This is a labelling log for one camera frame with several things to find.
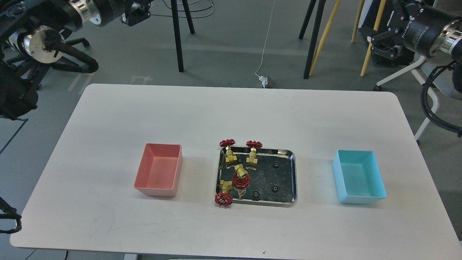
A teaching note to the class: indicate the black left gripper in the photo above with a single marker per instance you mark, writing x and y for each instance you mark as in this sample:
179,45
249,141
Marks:
136,11

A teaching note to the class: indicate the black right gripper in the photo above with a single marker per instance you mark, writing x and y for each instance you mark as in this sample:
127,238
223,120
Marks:
401,31

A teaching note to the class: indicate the brass valve red handle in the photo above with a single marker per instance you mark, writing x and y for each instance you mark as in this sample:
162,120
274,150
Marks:
241,177

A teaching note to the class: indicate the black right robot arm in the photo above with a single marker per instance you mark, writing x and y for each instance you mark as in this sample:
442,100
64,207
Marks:
427,31

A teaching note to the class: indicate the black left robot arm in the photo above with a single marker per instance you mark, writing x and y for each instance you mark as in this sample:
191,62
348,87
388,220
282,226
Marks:
64,17

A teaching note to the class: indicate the blue plastic box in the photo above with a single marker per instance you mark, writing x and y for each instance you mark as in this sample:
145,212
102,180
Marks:
357,177

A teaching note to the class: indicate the pink plastic box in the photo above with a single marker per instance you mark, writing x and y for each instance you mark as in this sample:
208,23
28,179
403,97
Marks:
159,170

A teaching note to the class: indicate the brass valve back left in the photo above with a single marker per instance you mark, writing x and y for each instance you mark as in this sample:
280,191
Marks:
230,158

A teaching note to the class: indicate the brass valve back right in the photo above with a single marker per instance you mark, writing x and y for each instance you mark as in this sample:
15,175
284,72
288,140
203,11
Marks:
252,160

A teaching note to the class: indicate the small black gear front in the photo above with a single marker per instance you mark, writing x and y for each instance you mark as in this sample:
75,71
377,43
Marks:
255,195

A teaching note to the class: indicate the brass valve front left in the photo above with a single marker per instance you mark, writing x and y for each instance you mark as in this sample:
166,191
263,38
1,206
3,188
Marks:
223,197

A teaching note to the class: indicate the black tripod left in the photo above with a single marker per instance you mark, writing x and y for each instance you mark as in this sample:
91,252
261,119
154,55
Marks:
176,27

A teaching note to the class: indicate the black tripod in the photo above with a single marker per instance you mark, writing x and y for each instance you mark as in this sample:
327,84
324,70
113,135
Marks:
315,32
176,27

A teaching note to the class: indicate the yellow wooden legs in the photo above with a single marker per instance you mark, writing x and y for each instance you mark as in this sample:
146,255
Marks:
340,51

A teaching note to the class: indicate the white grey chair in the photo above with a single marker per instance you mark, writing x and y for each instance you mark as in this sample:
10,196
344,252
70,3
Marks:
420,69

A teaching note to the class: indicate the black tripod right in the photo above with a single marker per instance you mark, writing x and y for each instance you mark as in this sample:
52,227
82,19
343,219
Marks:
315,32

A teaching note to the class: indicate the black office chair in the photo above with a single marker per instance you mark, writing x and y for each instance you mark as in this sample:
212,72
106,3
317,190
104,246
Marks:
38,52

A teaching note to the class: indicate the white power adapter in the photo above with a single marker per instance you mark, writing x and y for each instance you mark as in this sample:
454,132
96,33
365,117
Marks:
266,82

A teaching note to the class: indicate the metal tray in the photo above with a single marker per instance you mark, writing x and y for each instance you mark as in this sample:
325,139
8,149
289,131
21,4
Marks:
263,177

